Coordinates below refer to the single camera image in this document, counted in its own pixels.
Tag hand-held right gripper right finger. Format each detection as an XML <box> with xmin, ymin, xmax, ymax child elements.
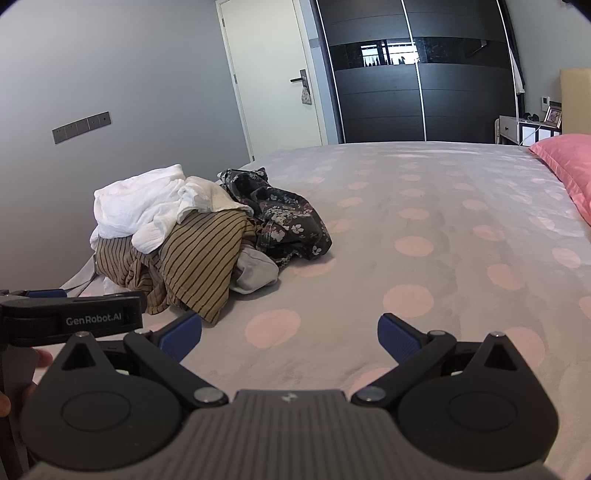
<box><xmin>350</xmin><ymin>313</ymin><xmax>537</xmax><ymax>409</ymax></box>

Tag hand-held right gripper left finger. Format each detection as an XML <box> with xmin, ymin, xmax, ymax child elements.
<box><xmin>45</xmin><ymin>311</ymin><xmax>229</xmax><ymax>409</ymax></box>

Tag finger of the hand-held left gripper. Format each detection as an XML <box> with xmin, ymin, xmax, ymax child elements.
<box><xmin>0</xmin><ymin>288</ymin><xmax>70</xmax><ymax>300</ymax></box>

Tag white gauze pants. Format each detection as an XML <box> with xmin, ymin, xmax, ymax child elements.
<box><xmin>90</xmin><ymin>164</ymin><xmax>218</xmax><ymax>254</ymax></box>

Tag person's left hand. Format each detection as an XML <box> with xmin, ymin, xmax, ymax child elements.
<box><xmin>0</xmin><ymin>349</ymin><xmax>54</xmax><ymax>420</ymax></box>

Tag brown striped garment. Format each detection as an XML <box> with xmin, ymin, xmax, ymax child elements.
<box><xmin>95</xmin><ymin>210</ymin><xmax>259</xmax><ymax>324</ymax></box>

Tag light grey garment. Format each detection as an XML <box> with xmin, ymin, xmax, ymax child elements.
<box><xmin>228</xmin><ymin>244</ymin><xmax>280</xmax><ymax>296</ymax></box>

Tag grey bed with pink dots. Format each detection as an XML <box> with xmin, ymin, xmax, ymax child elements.
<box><xmin>28</xmin><ymin>138</ymin><xmax>591</xmax><ymax>480</ymax></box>

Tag dark floral garment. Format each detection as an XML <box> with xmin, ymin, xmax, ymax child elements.
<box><xmin>217</xmin><ymin>167</ymin><xmax>333</xmax><ymax>271</ymax></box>

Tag white nightstand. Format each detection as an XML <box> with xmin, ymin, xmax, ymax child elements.
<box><xmin>495</xmin><ymin>115</ymin><xmax>563</xmax><ymax>147</ymax></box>

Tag white door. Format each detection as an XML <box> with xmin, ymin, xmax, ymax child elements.
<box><xmin>217</xmin><ymin>0</ymin><xmax>331</xmax><ymax>162</ymax></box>

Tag pink pillow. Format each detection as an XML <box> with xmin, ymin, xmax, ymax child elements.
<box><xmin>529</xmin><ymin>134</ymin><xmax>591</xmax><ymax>227</ymax></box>

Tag black sliding wardrobe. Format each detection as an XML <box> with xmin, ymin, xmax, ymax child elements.
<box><xmin>309</xmin><ymin>0</ymin><xmax>525</xmax><ymax>145</ymax></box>

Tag beige headboard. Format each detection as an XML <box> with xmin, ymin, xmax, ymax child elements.
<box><xmin>560</xmin><ymin>68</ymin><xmax>591</xmax><ymax>136</ymax></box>

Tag grey wall switch panel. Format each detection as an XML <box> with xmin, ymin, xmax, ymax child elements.
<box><xmin>52</xmin><ymin>111</ymin><xmax>112</xmax><ymax>145</ymax></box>

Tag white cable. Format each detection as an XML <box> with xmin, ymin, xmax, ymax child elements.
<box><xmin>519</xmin><ymin>121</ymin><xmax>542</xmax><ymax>147</ymax></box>

